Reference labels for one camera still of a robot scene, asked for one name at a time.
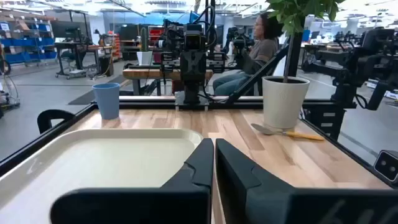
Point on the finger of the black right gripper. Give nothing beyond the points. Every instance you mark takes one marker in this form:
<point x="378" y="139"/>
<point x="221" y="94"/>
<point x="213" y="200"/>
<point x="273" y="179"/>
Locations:
<point x="199" y="70"/>
<point x="186" y="70"/>

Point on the small black table camera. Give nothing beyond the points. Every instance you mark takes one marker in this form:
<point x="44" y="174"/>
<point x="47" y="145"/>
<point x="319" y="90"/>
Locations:
<point x="387" y="166"/>

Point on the cactus in white pot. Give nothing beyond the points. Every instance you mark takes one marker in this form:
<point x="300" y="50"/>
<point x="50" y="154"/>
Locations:
<point x="144" y="57"/>

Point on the black background workstation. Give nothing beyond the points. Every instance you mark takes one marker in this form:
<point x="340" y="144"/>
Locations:
<point x="77" y="46"/>

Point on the blue storage shelf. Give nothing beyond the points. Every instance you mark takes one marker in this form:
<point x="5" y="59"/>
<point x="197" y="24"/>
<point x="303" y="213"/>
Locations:
<point x="28" y="42"/>

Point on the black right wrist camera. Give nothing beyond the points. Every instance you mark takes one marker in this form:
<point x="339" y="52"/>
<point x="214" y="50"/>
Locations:
<point x="194" y="39"/>

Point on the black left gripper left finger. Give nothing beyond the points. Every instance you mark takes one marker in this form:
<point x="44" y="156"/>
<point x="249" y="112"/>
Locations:
<point x="140" y="205"/>

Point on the green leafy plant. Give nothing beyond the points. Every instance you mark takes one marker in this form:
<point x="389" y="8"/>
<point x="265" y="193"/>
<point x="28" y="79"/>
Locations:
<point x="292" y="12"/>

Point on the red storage bins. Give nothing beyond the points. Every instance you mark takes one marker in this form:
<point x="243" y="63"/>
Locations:
<point x="156" y="32"/>

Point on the black background robot arm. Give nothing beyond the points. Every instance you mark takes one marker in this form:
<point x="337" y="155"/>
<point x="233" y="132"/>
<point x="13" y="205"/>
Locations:
<point x="357" y="65"/>
<point x="239" y="40"/>

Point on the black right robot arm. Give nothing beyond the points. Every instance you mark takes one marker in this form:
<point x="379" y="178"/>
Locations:
<point x="191" y="93"/>

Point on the person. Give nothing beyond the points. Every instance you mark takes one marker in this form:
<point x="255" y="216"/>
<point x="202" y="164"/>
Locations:
<point x="261" y="53"/>

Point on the black floor mat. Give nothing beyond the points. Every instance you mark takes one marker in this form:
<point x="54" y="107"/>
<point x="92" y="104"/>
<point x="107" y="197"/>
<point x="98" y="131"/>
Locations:
<point x="84" y="98"/>

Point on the black frame clamp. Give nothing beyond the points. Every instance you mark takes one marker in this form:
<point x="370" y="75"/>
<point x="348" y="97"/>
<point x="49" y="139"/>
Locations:
<point x="43" y="119"/>

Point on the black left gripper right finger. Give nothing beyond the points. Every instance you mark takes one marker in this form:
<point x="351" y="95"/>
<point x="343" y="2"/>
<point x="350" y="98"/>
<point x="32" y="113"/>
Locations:
<point x="311" y="208"/>

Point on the wooden bench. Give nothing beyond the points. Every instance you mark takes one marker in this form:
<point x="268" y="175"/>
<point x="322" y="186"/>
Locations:
<point x="149" y="74"/>

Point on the blue plastic cup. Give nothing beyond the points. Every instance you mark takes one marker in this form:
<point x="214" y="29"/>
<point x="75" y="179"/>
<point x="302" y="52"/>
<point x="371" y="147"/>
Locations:
<point x="106" y="102"/>

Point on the white plant pot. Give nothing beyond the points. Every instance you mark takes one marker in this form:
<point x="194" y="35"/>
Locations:
<point x="284" y="105"/>

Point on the beige plastic tray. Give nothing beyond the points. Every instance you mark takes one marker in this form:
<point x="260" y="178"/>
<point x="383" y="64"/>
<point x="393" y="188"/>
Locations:
<point x="93" y="161"/>

